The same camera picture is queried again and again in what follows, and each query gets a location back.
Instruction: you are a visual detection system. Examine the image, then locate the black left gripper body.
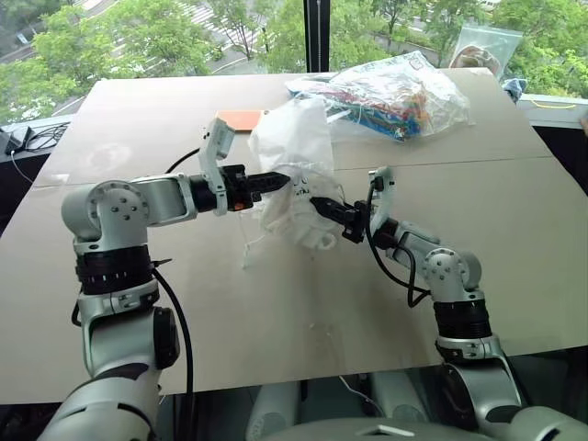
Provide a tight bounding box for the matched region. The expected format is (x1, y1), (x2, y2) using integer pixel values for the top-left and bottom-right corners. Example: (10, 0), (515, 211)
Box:
(219, 164), (261, 213)

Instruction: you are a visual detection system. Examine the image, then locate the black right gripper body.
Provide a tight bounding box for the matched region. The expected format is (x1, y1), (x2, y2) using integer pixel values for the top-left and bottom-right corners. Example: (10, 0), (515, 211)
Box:
(340, 199), (369, 245)

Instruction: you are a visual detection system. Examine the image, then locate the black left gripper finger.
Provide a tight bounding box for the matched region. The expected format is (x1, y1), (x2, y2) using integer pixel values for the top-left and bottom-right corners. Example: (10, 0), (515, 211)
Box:
(250, 181), (288, 198)
(250, 170), (292, 186)

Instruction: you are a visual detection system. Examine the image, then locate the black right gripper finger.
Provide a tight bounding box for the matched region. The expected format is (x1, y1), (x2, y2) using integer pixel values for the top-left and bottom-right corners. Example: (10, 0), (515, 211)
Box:
(312, 205), (350, 229)
(310, 196), (356, 217)

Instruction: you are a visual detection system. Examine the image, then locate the white drawstring bag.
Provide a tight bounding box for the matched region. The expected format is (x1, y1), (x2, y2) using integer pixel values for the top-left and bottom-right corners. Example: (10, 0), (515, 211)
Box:
(238, 96), (346, 272)

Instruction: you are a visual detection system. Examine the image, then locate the clear bag of colourful items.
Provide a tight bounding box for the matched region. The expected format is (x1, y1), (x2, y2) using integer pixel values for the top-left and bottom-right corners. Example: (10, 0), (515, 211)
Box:
(284, 49), (477, 144)

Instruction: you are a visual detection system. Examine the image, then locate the clear zip bag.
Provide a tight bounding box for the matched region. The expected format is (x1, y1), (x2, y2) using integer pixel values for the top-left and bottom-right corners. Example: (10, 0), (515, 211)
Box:
(447, 23), (525, 85)

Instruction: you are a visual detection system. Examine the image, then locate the orange flat board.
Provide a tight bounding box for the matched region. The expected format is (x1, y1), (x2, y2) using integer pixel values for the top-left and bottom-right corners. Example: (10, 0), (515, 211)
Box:
(215, 108), (268, 135)

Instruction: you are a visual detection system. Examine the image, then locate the grey rounded robot body shell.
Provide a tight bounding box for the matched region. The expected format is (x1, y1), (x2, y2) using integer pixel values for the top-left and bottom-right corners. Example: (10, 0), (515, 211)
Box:
(245, 366), (525, 441)

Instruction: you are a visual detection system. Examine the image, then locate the blue crumpled cloth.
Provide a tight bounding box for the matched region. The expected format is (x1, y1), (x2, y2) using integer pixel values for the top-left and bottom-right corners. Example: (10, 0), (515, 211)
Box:
(501, 76), (529, 104)

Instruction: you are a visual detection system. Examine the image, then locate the black flat device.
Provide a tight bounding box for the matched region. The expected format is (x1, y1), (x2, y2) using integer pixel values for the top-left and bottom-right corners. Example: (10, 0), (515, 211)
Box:
(0, 126), (34, 155)

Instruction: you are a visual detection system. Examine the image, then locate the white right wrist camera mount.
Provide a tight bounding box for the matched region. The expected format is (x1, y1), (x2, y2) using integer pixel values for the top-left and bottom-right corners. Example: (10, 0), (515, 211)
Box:
(367, 165), (397, 232)

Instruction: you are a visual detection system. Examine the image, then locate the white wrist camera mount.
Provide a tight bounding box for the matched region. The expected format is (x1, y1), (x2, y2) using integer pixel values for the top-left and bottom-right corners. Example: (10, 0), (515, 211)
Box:
(367, 165), (397, 232)
(198, 117), (241, 217)

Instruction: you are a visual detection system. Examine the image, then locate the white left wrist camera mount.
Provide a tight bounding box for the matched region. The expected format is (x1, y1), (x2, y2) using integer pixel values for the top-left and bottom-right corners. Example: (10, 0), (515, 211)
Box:
(198, 117), (241, 217)

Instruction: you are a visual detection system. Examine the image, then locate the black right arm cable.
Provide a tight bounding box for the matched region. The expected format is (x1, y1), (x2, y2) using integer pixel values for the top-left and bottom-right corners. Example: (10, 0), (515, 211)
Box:
(364, 228), (434, 310)

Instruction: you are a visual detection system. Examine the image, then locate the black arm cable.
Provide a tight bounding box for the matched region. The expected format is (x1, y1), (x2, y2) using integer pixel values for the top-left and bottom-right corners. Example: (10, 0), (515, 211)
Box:
(151, 145), (206, 441)
(364, 228), (434, 310)

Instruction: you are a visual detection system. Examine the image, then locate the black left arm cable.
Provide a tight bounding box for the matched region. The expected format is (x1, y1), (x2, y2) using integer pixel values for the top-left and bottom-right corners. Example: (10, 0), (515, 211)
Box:
(151, 145), (206, 441)

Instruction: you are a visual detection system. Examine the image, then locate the dark window frame post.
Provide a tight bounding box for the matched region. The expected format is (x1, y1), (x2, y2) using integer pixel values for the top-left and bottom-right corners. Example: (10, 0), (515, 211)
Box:
(302, 0), (333, 74)

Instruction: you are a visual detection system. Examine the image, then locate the thin white wire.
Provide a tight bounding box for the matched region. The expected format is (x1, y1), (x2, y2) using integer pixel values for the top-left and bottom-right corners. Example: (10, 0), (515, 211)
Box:
(338, 375), (385, 417)

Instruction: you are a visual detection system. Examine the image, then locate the black cable bundle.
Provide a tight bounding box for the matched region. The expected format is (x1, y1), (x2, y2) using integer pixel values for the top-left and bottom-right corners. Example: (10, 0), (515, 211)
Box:
(22, 122), (70, 153)

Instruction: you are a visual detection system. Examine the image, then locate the yellow cord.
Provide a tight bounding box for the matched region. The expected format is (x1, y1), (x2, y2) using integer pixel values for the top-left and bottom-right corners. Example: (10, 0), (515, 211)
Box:
(532, 98), (578, 111)

